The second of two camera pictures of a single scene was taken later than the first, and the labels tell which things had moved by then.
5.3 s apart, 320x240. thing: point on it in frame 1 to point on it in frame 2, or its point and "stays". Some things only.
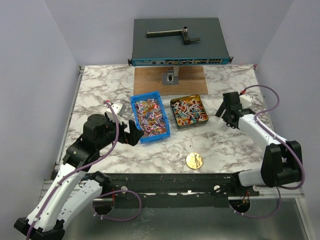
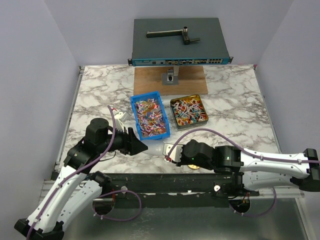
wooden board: [191, 80] stays
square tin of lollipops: [188, 112] stays
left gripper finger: [133, 137] to [138, 147]
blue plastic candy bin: [151, 117] stays
